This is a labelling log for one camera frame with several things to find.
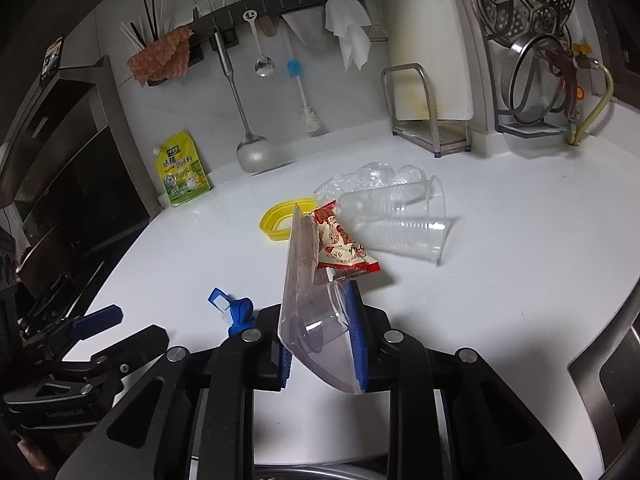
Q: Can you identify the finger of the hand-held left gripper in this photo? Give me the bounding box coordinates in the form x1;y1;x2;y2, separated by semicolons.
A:
17;305;124;361
47;324;168;383

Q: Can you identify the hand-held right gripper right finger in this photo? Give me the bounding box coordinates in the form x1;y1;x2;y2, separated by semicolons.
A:
347;280;601;480

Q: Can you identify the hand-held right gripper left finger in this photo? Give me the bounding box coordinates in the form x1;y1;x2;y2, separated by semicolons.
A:
65;305;296;480

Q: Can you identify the pink clear blister package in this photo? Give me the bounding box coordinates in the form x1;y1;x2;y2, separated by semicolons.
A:
277;202;366;396

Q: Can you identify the black gas stove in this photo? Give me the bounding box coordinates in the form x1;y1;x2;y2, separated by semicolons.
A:
0;225;106;351

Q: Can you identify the blue plastic clip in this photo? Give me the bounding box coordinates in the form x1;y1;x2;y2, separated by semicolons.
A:
207;287;256;338

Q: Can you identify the red white snack wrapper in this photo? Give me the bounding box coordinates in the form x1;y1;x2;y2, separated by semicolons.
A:
305;202;381;277

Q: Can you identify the clear plastic cup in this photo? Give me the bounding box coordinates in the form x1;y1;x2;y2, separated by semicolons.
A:
350;215;453;266
337;176;447;241

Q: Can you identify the yellow plastic lid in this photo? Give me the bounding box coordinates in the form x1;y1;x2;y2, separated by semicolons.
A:
260;199;316;243

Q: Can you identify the black range hood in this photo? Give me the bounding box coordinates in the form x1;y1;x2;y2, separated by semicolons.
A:
0;55;161;261

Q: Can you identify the yellow seasoning pouch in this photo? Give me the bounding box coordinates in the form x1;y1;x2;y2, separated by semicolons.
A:
152;130;213;208

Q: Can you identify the clear crumpled plastic bag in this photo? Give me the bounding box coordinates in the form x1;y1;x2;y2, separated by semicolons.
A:
313;160;428;201

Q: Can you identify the metal spatula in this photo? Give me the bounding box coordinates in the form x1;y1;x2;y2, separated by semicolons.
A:
212;25;273;173

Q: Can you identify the metal cutting board holder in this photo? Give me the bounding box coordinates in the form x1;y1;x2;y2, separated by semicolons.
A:
381;63;473;158

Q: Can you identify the dark kitchen sink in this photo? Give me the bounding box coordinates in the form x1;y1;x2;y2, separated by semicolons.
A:
567;300;640;480

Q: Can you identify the phone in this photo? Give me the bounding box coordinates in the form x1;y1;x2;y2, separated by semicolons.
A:
42;35;66;78

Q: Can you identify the orange dish cloth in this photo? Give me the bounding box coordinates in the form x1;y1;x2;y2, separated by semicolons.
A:
126;25;193;86

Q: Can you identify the metal lid rack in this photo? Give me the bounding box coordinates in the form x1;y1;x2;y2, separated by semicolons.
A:
445;0;586;138

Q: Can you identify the blue white bottle brush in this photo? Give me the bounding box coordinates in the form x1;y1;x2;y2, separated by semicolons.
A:
280;17;326;133

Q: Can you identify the metal spoon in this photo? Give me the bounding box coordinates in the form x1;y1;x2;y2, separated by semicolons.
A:
243;10;277;78

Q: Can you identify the bundle of chopsticks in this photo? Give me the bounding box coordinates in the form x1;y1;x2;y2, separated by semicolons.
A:
119;0;176;61

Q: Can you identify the white cloth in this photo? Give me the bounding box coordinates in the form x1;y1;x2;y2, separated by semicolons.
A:
325;0;373;72

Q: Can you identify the white cutting board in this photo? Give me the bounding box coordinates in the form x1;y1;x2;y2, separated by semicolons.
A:
387;0;476;121

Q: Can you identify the metal steamer plate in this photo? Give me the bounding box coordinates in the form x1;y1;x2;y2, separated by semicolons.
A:
470;0;578;41

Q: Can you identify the gas valve with red hose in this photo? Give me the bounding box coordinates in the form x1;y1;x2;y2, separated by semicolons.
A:
545;42;601;118

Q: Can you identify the yellow gas hose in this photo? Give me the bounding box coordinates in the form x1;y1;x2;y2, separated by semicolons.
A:
567;62;615;147

